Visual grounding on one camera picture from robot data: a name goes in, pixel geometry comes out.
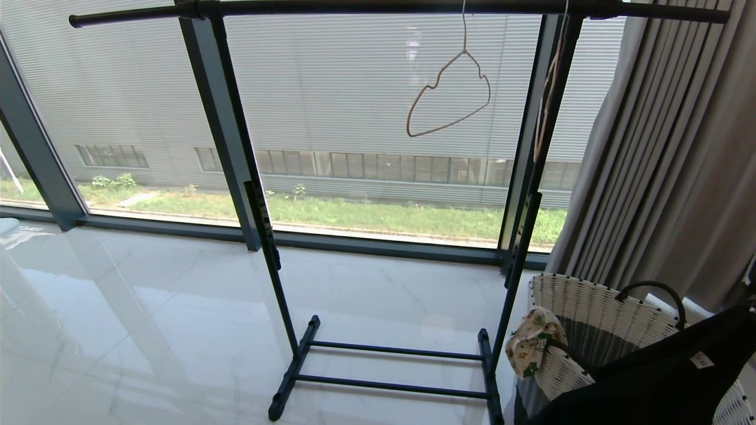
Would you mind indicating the pink clothes hanger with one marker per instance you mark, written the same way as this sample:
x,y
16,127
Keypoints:
x,y
465,53
549,88

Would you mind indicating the black shirt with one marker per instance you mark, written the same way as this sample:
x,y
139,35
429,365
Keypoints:
x,y
649,383

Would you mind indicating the black clothes rack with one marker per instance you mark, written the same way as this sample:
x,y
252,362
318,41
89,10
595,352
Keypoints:
x,y
384,7

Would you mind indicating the white laundry basket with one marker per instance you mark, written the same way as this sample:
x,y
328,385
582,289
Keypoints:
x,y
596,319

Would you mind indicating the cream printed garment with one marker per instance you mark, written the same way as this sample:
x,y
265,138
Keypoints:
x,y
531,342

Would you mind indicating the window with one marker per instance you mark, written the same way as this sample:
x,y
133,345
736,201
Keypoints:
x,y
118,88

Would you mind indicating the beige curtain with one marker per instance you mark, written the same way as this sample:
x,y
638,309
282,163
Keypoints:
x,y
679,147

